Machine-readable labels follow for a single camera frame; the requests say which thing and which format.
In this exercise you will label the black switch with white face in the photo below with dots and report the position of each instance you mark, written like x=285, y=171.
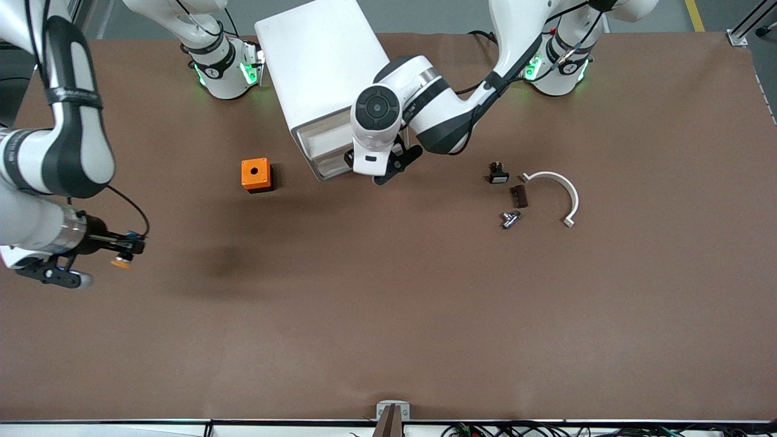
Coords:
x=499, y=175

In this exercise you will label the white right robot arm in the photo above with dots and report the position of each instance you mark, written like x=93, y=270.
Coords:
x=79, y=139

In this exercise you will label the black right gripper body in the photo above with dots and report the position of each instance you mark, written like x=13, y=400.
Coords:
x=98, y=241

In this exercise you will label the brown table mat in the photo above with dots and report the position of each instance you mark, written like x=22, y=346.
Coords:
x=388, y=303

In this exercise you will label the white table edge rail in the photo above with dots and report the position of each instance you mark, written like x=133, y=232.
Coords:
x=121, y=428

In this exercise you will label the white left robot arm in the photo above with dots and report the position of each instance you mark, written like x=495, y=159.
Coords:
x=437, y=115

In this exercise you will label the brown terminal block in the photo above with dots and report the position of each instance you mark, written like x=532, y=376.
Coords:
x=520, y=196

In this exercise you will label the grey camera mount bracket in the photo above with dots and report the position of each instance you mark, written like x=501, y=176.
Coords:
x=393, y=413

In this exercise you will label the aluminium frame profile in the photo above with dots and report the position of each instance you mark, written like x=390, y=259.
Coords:
x=749, y=24

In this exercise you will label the silver metal fitting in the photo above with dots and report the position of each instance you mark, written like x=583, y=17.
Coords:
x=510, y=218

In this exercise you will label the white curved bracket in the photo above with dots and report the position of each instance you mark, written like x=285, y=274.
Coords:
x=567, y=185

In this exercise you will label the orange box with hole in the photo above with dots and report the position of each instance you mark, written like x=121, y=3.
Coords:
x=255, y=174

